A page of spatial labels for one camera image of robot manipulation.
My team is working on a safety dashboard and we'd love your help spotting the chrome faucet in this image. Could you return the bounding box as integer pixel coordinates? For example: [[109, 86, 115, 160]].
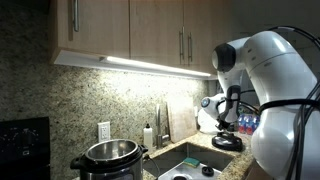
[[154, 103, 171, 150]]

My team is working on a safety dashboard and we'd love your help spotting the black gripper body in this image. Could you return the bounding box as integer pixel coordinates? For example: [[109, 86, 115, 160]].
[[223, 84, 242, 125]]

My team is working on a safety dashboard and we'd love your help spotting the light wooden upper cabinet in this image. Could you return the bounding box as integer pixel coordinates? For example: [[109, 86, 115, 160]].
[[49, 0, 232, 78]]

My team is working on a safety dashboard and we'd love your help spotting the white soap bottle black cap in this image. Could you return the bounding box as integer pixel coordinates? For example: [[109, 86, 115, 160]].
[[143, 123, 154, 153]]

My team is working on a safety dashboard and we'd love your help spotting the black cooker power cord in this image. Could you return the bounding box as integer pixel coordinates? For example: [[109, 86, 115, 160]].
[[145, 153, 162, 178]]

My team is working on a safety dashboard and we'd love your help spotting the stainless steel sink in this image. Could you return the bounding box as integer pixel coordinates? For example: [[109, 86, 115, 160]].
[[143, 141, 236, 180]]

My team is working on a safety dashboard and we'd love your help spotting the white plastic bag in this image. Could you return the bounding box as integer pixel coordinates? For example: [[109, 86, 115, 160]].
[[197, 107, 222, 135]]

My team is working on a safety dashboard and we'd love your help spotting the wooden cutting board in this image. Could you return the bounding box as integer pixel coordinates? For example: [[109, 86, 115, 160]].
[[165, 96, 198, 144]]

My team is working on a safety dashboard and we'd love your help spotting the stainless steel pressure cooker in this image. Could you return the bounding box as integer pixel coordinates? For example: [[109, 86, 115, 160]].
[[69, 138, 150, 180]]

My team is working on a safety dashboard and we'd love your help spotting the black stove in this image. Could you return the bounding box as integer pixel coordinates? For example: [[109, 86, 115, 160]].
[[0, 116, 52, 180]]

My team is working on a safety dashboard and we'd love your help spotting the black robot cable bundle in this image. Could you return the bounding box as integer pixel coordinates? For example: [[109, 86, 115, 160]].
[[258, 25, 320, 180]]

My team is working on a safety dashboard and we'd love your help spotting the green sponge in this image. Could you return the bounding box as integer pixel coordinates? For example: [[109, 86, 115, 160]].
[[182, 156, 201, 169]]

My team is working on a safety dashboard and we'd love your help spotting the black round sink stopper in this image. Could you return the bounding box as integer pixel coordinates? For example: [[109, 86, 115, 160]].
[[201, 165, 215, 178]]

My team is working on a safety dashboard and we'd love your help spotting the dark brown lower cabinet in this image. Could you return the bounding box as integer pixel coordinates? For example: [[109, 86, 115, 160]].
[[244, 159, 269, 180]]

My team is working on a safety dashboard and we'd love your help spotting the under-cabinet light strip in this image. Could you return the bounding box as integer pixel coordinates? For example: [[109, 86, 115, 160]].
[[99, 55, 213, 79]]

